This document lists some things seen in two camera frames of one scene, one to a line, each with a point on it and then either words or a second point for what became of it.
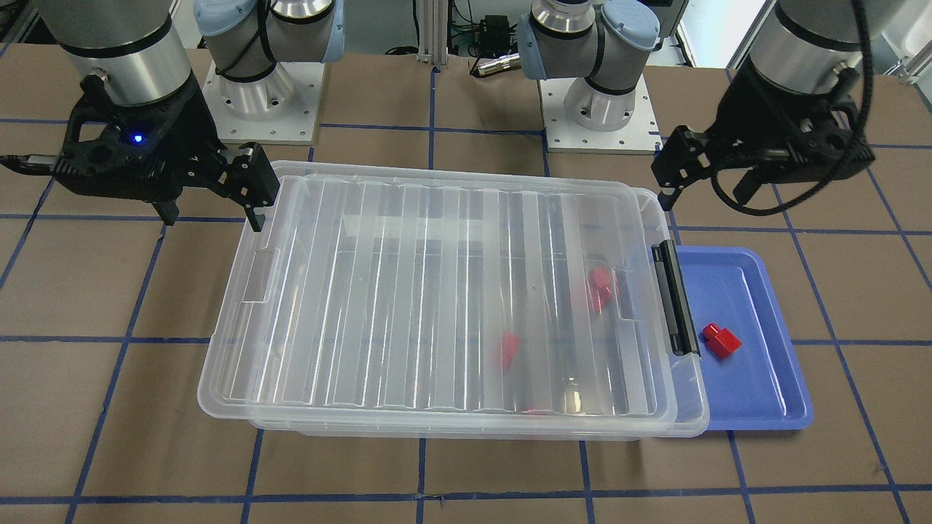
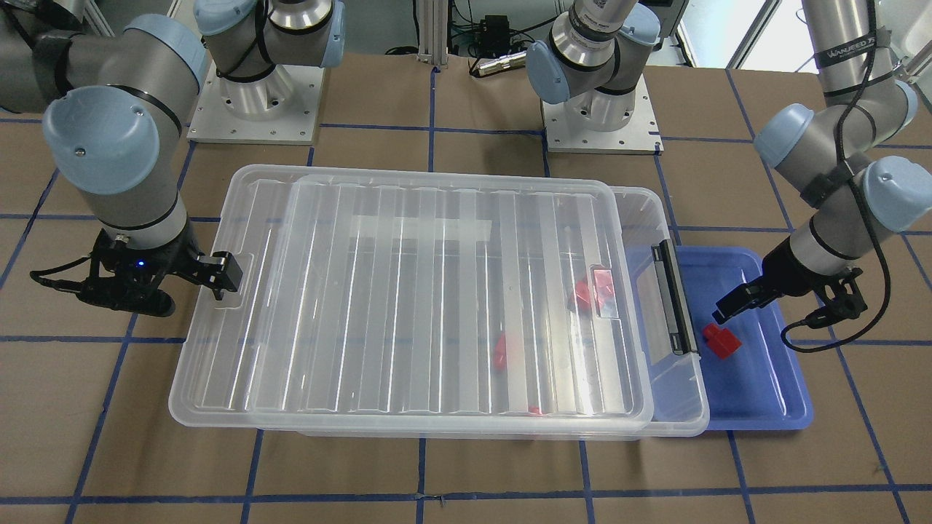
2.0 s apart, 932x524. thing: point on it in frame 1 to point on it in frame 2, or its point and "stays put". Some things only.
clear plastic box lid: x=419 y=292 stays put
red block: x=720 y=340 stays put
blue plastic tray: x=760 y=386 stays put
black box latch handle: x=676 y=300 stays put
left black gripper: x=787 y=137 to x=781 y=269
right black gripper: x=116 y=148 to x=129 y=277
